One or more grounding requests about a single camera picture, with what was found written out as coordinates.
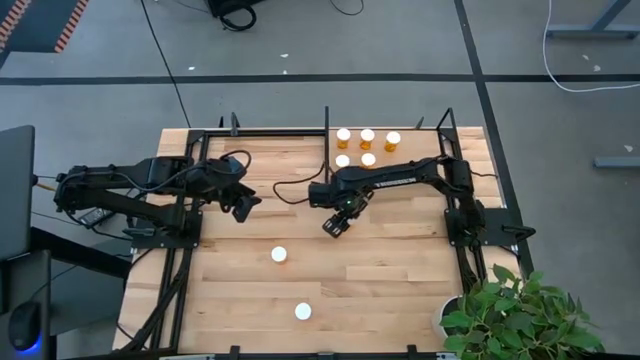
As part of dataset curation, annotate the green leafy plant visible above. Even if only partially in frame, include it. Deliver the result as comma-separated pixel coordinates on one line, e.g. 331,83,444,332
439,263,606,360

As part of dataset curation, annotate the grey metal bar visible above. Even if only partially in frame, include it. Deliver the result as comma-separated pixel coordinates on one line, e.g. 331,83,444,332
593,156,640,169

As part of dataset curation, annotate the black cable arc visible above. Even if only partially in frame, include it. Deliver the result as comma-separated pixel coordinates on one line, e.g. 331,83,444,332
328,0,366,16

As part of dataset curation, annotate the white floor cable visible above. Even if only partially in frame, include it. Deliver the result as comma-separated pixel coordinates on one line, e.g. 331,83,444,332
542,0,640,94

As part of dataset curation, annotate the long black floor cable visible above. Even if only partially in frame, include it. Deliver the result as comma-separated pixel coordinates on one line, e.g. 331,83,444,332
139,0,192,129

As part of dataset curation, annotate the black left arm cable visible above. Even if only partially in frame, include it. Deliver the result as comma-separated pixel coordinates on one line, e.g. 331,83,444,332
199,148,253,176

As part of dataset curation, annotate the dark mat orange striped edge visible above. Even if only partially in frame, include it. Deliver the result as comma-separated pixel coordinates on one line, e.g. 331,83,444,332
0,0,91,69

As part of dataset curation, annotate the black aluminium table frame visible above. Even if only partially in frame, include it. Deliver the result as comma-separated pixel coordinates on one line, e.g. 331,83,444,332
117,105,489,360

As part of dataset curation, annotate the black power adapter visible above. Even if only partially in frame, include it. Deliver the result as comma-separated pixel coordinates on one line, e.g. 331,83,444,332
78,205,119,230

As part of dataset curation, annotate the dark grey monitor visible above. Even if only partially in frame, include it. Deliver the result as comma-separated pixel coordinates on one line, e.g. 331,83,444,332
0,124,37,261

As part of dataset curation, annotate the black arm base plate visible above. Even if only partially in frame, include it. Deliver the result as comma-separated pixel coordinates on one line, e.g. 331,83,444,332
130,209,204,250
444,207,536,247

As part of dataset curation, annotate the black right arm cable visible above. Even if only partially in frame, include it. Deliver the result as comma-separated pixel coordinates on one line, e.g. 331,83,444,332
272,162,329,206

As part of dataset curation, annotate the grey metal table leg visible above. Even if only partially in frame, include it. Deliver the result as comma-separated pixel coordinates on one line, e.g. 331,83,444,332
545,0,640,40

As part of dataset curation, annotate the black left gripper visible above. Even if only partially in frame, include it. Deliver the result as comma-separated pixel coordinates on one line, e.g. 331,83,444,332
215,172,263,225

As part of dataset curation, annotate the black side desk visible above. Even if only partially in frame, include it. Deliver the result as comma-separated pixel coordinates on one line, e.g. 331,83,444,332
0,224,134,360

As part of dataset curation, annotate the white plant pot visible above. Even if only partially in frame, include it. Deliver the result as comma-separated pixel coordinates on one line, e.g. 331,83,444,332
432,294,464,341

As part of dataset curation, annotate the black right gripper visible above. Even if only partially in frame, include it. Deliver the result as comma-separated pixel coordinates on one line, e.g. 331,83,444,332
322,189,374,240

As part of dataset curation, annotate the black computer mouse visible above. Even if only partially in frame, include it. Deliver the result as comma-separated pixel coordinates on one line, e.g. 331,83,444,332
7,299,44,354

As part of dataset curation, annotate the black equipment with coiled cable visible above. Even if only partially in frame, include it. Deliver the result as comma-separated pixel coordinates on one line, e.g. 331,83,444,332
205,0,266,32

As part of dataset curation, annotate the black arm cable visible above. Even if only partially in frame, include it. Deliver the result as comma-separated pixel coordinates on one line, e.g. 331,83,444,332
272,162,329,206
199,148,253,176

